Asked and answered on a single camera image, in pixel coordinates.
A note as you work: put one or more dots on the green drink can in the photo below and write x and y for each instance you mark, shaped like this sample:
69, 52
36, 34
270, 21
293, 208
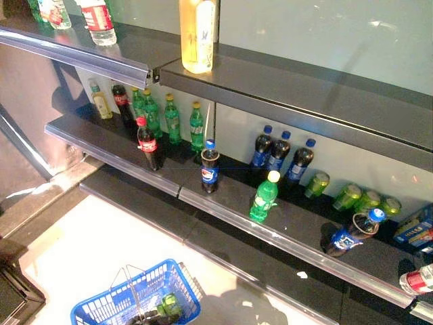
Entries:
346, 197
391, 207
317, 185
368, 202

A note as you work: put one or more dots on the green bottle in basket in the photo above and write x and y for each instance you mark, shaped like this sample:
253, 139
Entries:
170, 304

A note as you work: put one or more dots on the blue plastic shopping basket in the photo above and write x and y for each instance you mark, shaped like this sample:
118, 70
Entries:
101, 303

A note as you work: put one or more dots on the Pepsi bottle blue cap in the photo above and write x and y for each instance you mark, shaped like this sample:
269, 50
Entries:
299, 164
261, 149
210, 169
279, 152

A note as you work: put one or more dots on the green Sprite bottle yellow cap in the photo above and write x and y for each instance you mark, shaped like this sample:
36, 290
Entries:
172, 122
137, 103
196, 130
152, 115

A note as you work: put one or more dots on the green Sprite bottle pale cap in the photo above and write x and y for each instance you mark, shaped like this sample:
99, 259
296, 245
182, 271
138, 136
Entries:
264, 199

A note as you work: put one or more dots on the Coca-Cola bottle red cap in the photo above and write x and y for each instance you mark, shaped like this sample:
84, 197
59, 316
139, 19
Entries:
147, 145

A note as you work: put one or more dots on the dark lowest shelf board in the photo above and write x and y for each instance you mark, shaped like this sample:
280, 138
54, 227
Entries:
203, 237

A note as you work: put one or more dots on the dark shelf board grey edge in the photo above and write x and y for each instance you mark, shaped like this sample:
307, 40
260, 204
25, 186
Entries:
304, 98

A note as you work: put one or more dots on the Coca-Cola bottle dark cap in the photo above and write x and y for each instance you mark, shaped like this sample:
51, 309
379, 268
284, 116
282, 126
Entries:
122, 106

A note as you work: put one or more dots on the dark shelf board with drinks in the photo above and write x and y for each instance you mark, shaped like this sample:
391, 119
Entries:
108, 142
304, 230

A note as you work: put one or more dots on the tall yellow tea bottle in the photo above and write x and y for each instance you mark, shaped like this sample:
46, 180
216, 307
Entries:
198, 37

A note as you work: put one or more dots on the small yellow juice bottle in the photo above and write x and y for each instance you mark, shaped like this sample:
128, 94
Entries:
101, 103

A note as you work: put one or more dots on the white paper scrap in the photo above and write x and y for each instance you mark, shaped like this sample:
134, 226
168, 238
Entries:
302, 275

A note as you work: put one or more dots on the Pepsi bottle printed cap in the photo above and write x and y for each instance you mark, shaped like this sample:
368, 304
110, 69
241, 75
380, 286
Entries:
352, 235

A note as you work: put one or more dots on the dark cola bottle lying down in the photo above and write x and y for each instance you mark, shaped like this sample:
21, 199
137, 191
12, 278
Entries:
143, 319

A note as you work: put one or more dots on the water bottle red label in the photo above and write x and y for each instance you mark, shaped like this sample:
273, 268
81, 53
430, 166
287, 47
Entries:
99, 23
417, 280

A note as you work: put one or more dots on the blue and yellow carton box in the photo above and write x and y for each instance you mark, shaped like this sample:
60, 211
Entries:
415, 232

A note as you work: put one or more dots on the clear bottle colourful label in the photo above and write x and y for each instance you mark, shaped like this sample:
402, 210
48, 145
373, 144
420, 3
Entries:
55, 13

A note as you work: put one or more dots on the green bottle dark shelf edge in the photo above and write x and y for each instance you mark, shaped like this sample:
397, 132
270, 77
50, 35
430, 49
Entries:
34, 10

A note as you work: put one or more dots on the black box corner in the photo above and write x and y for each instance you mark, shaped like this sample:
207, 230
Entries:
15, 296

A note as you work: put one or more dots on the dark shelf board with price rail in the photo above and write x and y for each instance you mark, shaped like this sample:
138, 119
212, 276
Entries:
111, 54

